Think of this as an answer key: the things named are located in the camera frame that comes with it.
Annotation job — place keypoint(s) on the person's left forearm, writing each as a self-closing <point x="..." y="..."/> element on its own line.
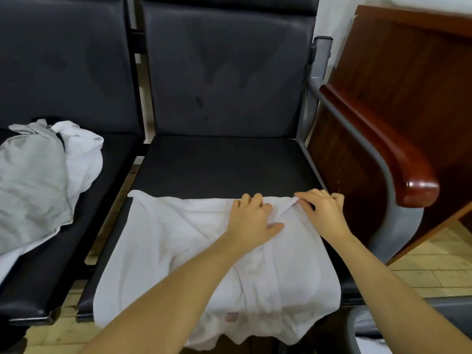
<point x="173" y="298"/>

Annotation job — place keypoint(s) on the white crumpled garment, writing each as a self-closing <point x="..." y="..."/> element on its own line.
<point x="83" y="158"/>

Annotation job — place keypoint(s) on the person's right hand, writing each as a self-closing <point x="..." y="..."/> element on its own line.
<point x="328" y="217"/>

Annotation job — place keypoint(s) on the black padded chair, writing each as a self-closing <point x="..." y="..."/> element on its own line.
<point x="62" y="69"/>
<point x="228" y="106"/>

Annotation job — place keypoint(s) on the grey metal armrest frame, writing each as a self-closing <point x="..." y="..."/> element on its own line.
<point x="372" y="165"/>

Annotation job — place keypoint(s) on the person's right thumb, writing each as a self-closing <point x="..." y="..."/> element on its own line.
<point x="306" y="207"/>

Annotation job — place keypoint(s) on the grey garment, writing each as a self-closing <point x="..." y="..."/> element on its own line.
<point x="31" y="187"/>

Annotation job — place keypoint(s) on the white shirt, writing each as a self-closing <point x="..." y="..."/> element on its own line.
<point x="173" y="261"/>

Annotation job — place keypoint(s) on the person's right forearm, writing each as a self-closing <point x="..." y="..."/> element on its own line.
<point x="391" y="291"/>

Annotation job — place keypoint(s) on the brown wooden cabinet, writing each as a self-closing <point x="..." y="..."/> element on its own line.
<point x="413" y="77"/>

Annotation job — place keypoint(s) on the person's left thumb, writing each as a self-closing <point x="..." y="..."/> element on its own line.
<point x="274" y="229"/>

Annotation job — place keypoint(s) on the person's left hand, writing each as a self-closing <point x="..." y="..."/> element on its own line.
<point x="249" y="224"/>

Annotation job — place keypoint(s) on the brown wooden armrest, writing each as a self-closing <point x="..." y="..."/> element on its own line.
<point x="398" y="154"/>

